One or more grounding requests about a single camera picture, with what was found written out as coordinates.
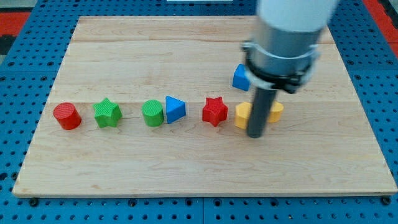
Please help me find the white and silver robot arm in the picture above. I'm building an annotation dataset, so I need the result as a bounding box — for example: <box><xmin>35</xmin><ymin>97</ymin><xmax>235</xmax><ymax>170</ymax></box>
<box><xmin>242</xmin><ymin>0</ymin><xmax>338</xmax><ymax>93</ymax></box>

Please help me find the blue cube block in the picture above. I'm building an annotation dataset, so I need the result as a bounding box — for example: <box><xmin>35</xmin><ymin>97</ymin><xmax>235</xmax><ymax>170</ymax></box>
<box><xmin>232</xmin><ymin>64</ymin><xmax>251</xmax><ymax>91</ymax></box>

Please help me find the red star block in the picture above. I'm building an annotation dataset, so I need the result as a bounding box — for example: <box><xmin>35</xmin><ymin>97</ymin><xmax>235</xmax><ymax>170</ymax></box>
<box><xmin>202</xmin><ymin>96</ymin><xmax>228</xmax><ymax>127</ymax></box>

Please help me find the blue triangle block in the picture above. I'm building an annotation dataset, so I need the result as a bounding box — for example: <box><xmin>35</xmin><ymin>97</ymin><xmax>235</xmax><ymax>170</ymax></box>
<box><xmin>165</xmin><ymin>96</ymin><xmax>186</xmax><ymax>124</ymax></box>

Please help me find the yellow pentagon block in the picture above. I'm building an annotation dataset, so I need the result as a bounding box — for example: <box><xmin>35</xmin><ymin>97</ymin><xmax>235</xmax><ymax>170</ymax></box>
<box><xmin>234</xmin><ymin>102</ymin><xmax>252</xmax><ymax>129</ymax></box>

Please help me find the green cylinder block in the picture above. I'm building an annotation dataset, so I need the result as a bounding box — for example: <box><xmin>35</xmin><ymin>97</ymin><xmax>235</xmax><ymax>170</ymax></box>
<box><xmin>141</xmin><ymin>100</ymin><xmax>164</xmax><ymax>127</ymax></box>

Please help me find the light wooden board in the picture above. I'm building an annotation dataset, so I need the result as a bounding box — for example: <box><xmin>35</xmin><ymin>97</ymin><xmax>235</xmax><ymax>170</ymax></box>
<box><xmin>13</xmin><ymin>16</ymin><xmax>397</xmax><ymax>198</ymax></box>

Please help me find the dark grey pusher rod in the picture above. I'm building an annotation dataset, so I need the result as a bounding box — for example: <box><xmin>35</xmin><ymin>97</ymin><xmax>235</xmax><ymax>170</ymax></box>
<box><xmin>246</xmin><ymin>88</ymin><xmax>277</xmax><ymax>138</ymax></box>

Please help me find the yellow cylinder block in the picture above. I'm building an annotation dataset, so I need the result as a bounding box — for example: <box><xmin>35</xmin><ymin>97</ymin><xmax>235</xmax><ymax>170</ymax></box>
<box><xmin>267</xmin><ymin>101</ymin><xmax>284</xmax><ymax>123</ymax></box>

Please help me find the green star block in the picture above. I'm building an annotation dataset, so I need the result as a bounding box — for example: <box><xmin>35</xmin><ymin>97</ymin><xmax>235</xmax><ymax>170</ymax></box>
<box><xmin>93</xmin><ymin>98</ymin><xmax>122</xmax><ymax>128</ymax></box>

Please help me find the red cylinder block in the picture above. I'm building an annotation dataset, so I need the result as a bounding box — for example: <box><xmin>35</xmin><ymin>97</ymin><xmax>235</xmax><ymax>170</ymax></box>
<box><xmin>53</xmin><ymin>102</ymin><xmax>81</xmax><ymax>130</ymax></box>

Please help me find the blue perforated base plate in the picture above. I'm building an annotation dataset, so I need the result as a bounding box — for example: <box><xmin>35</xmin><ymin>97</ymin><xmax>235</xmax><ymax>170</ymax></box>
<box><xmin>1</xmin><ymin>0</ymin><xmax>397</xmax><ymax>223</ymax></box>

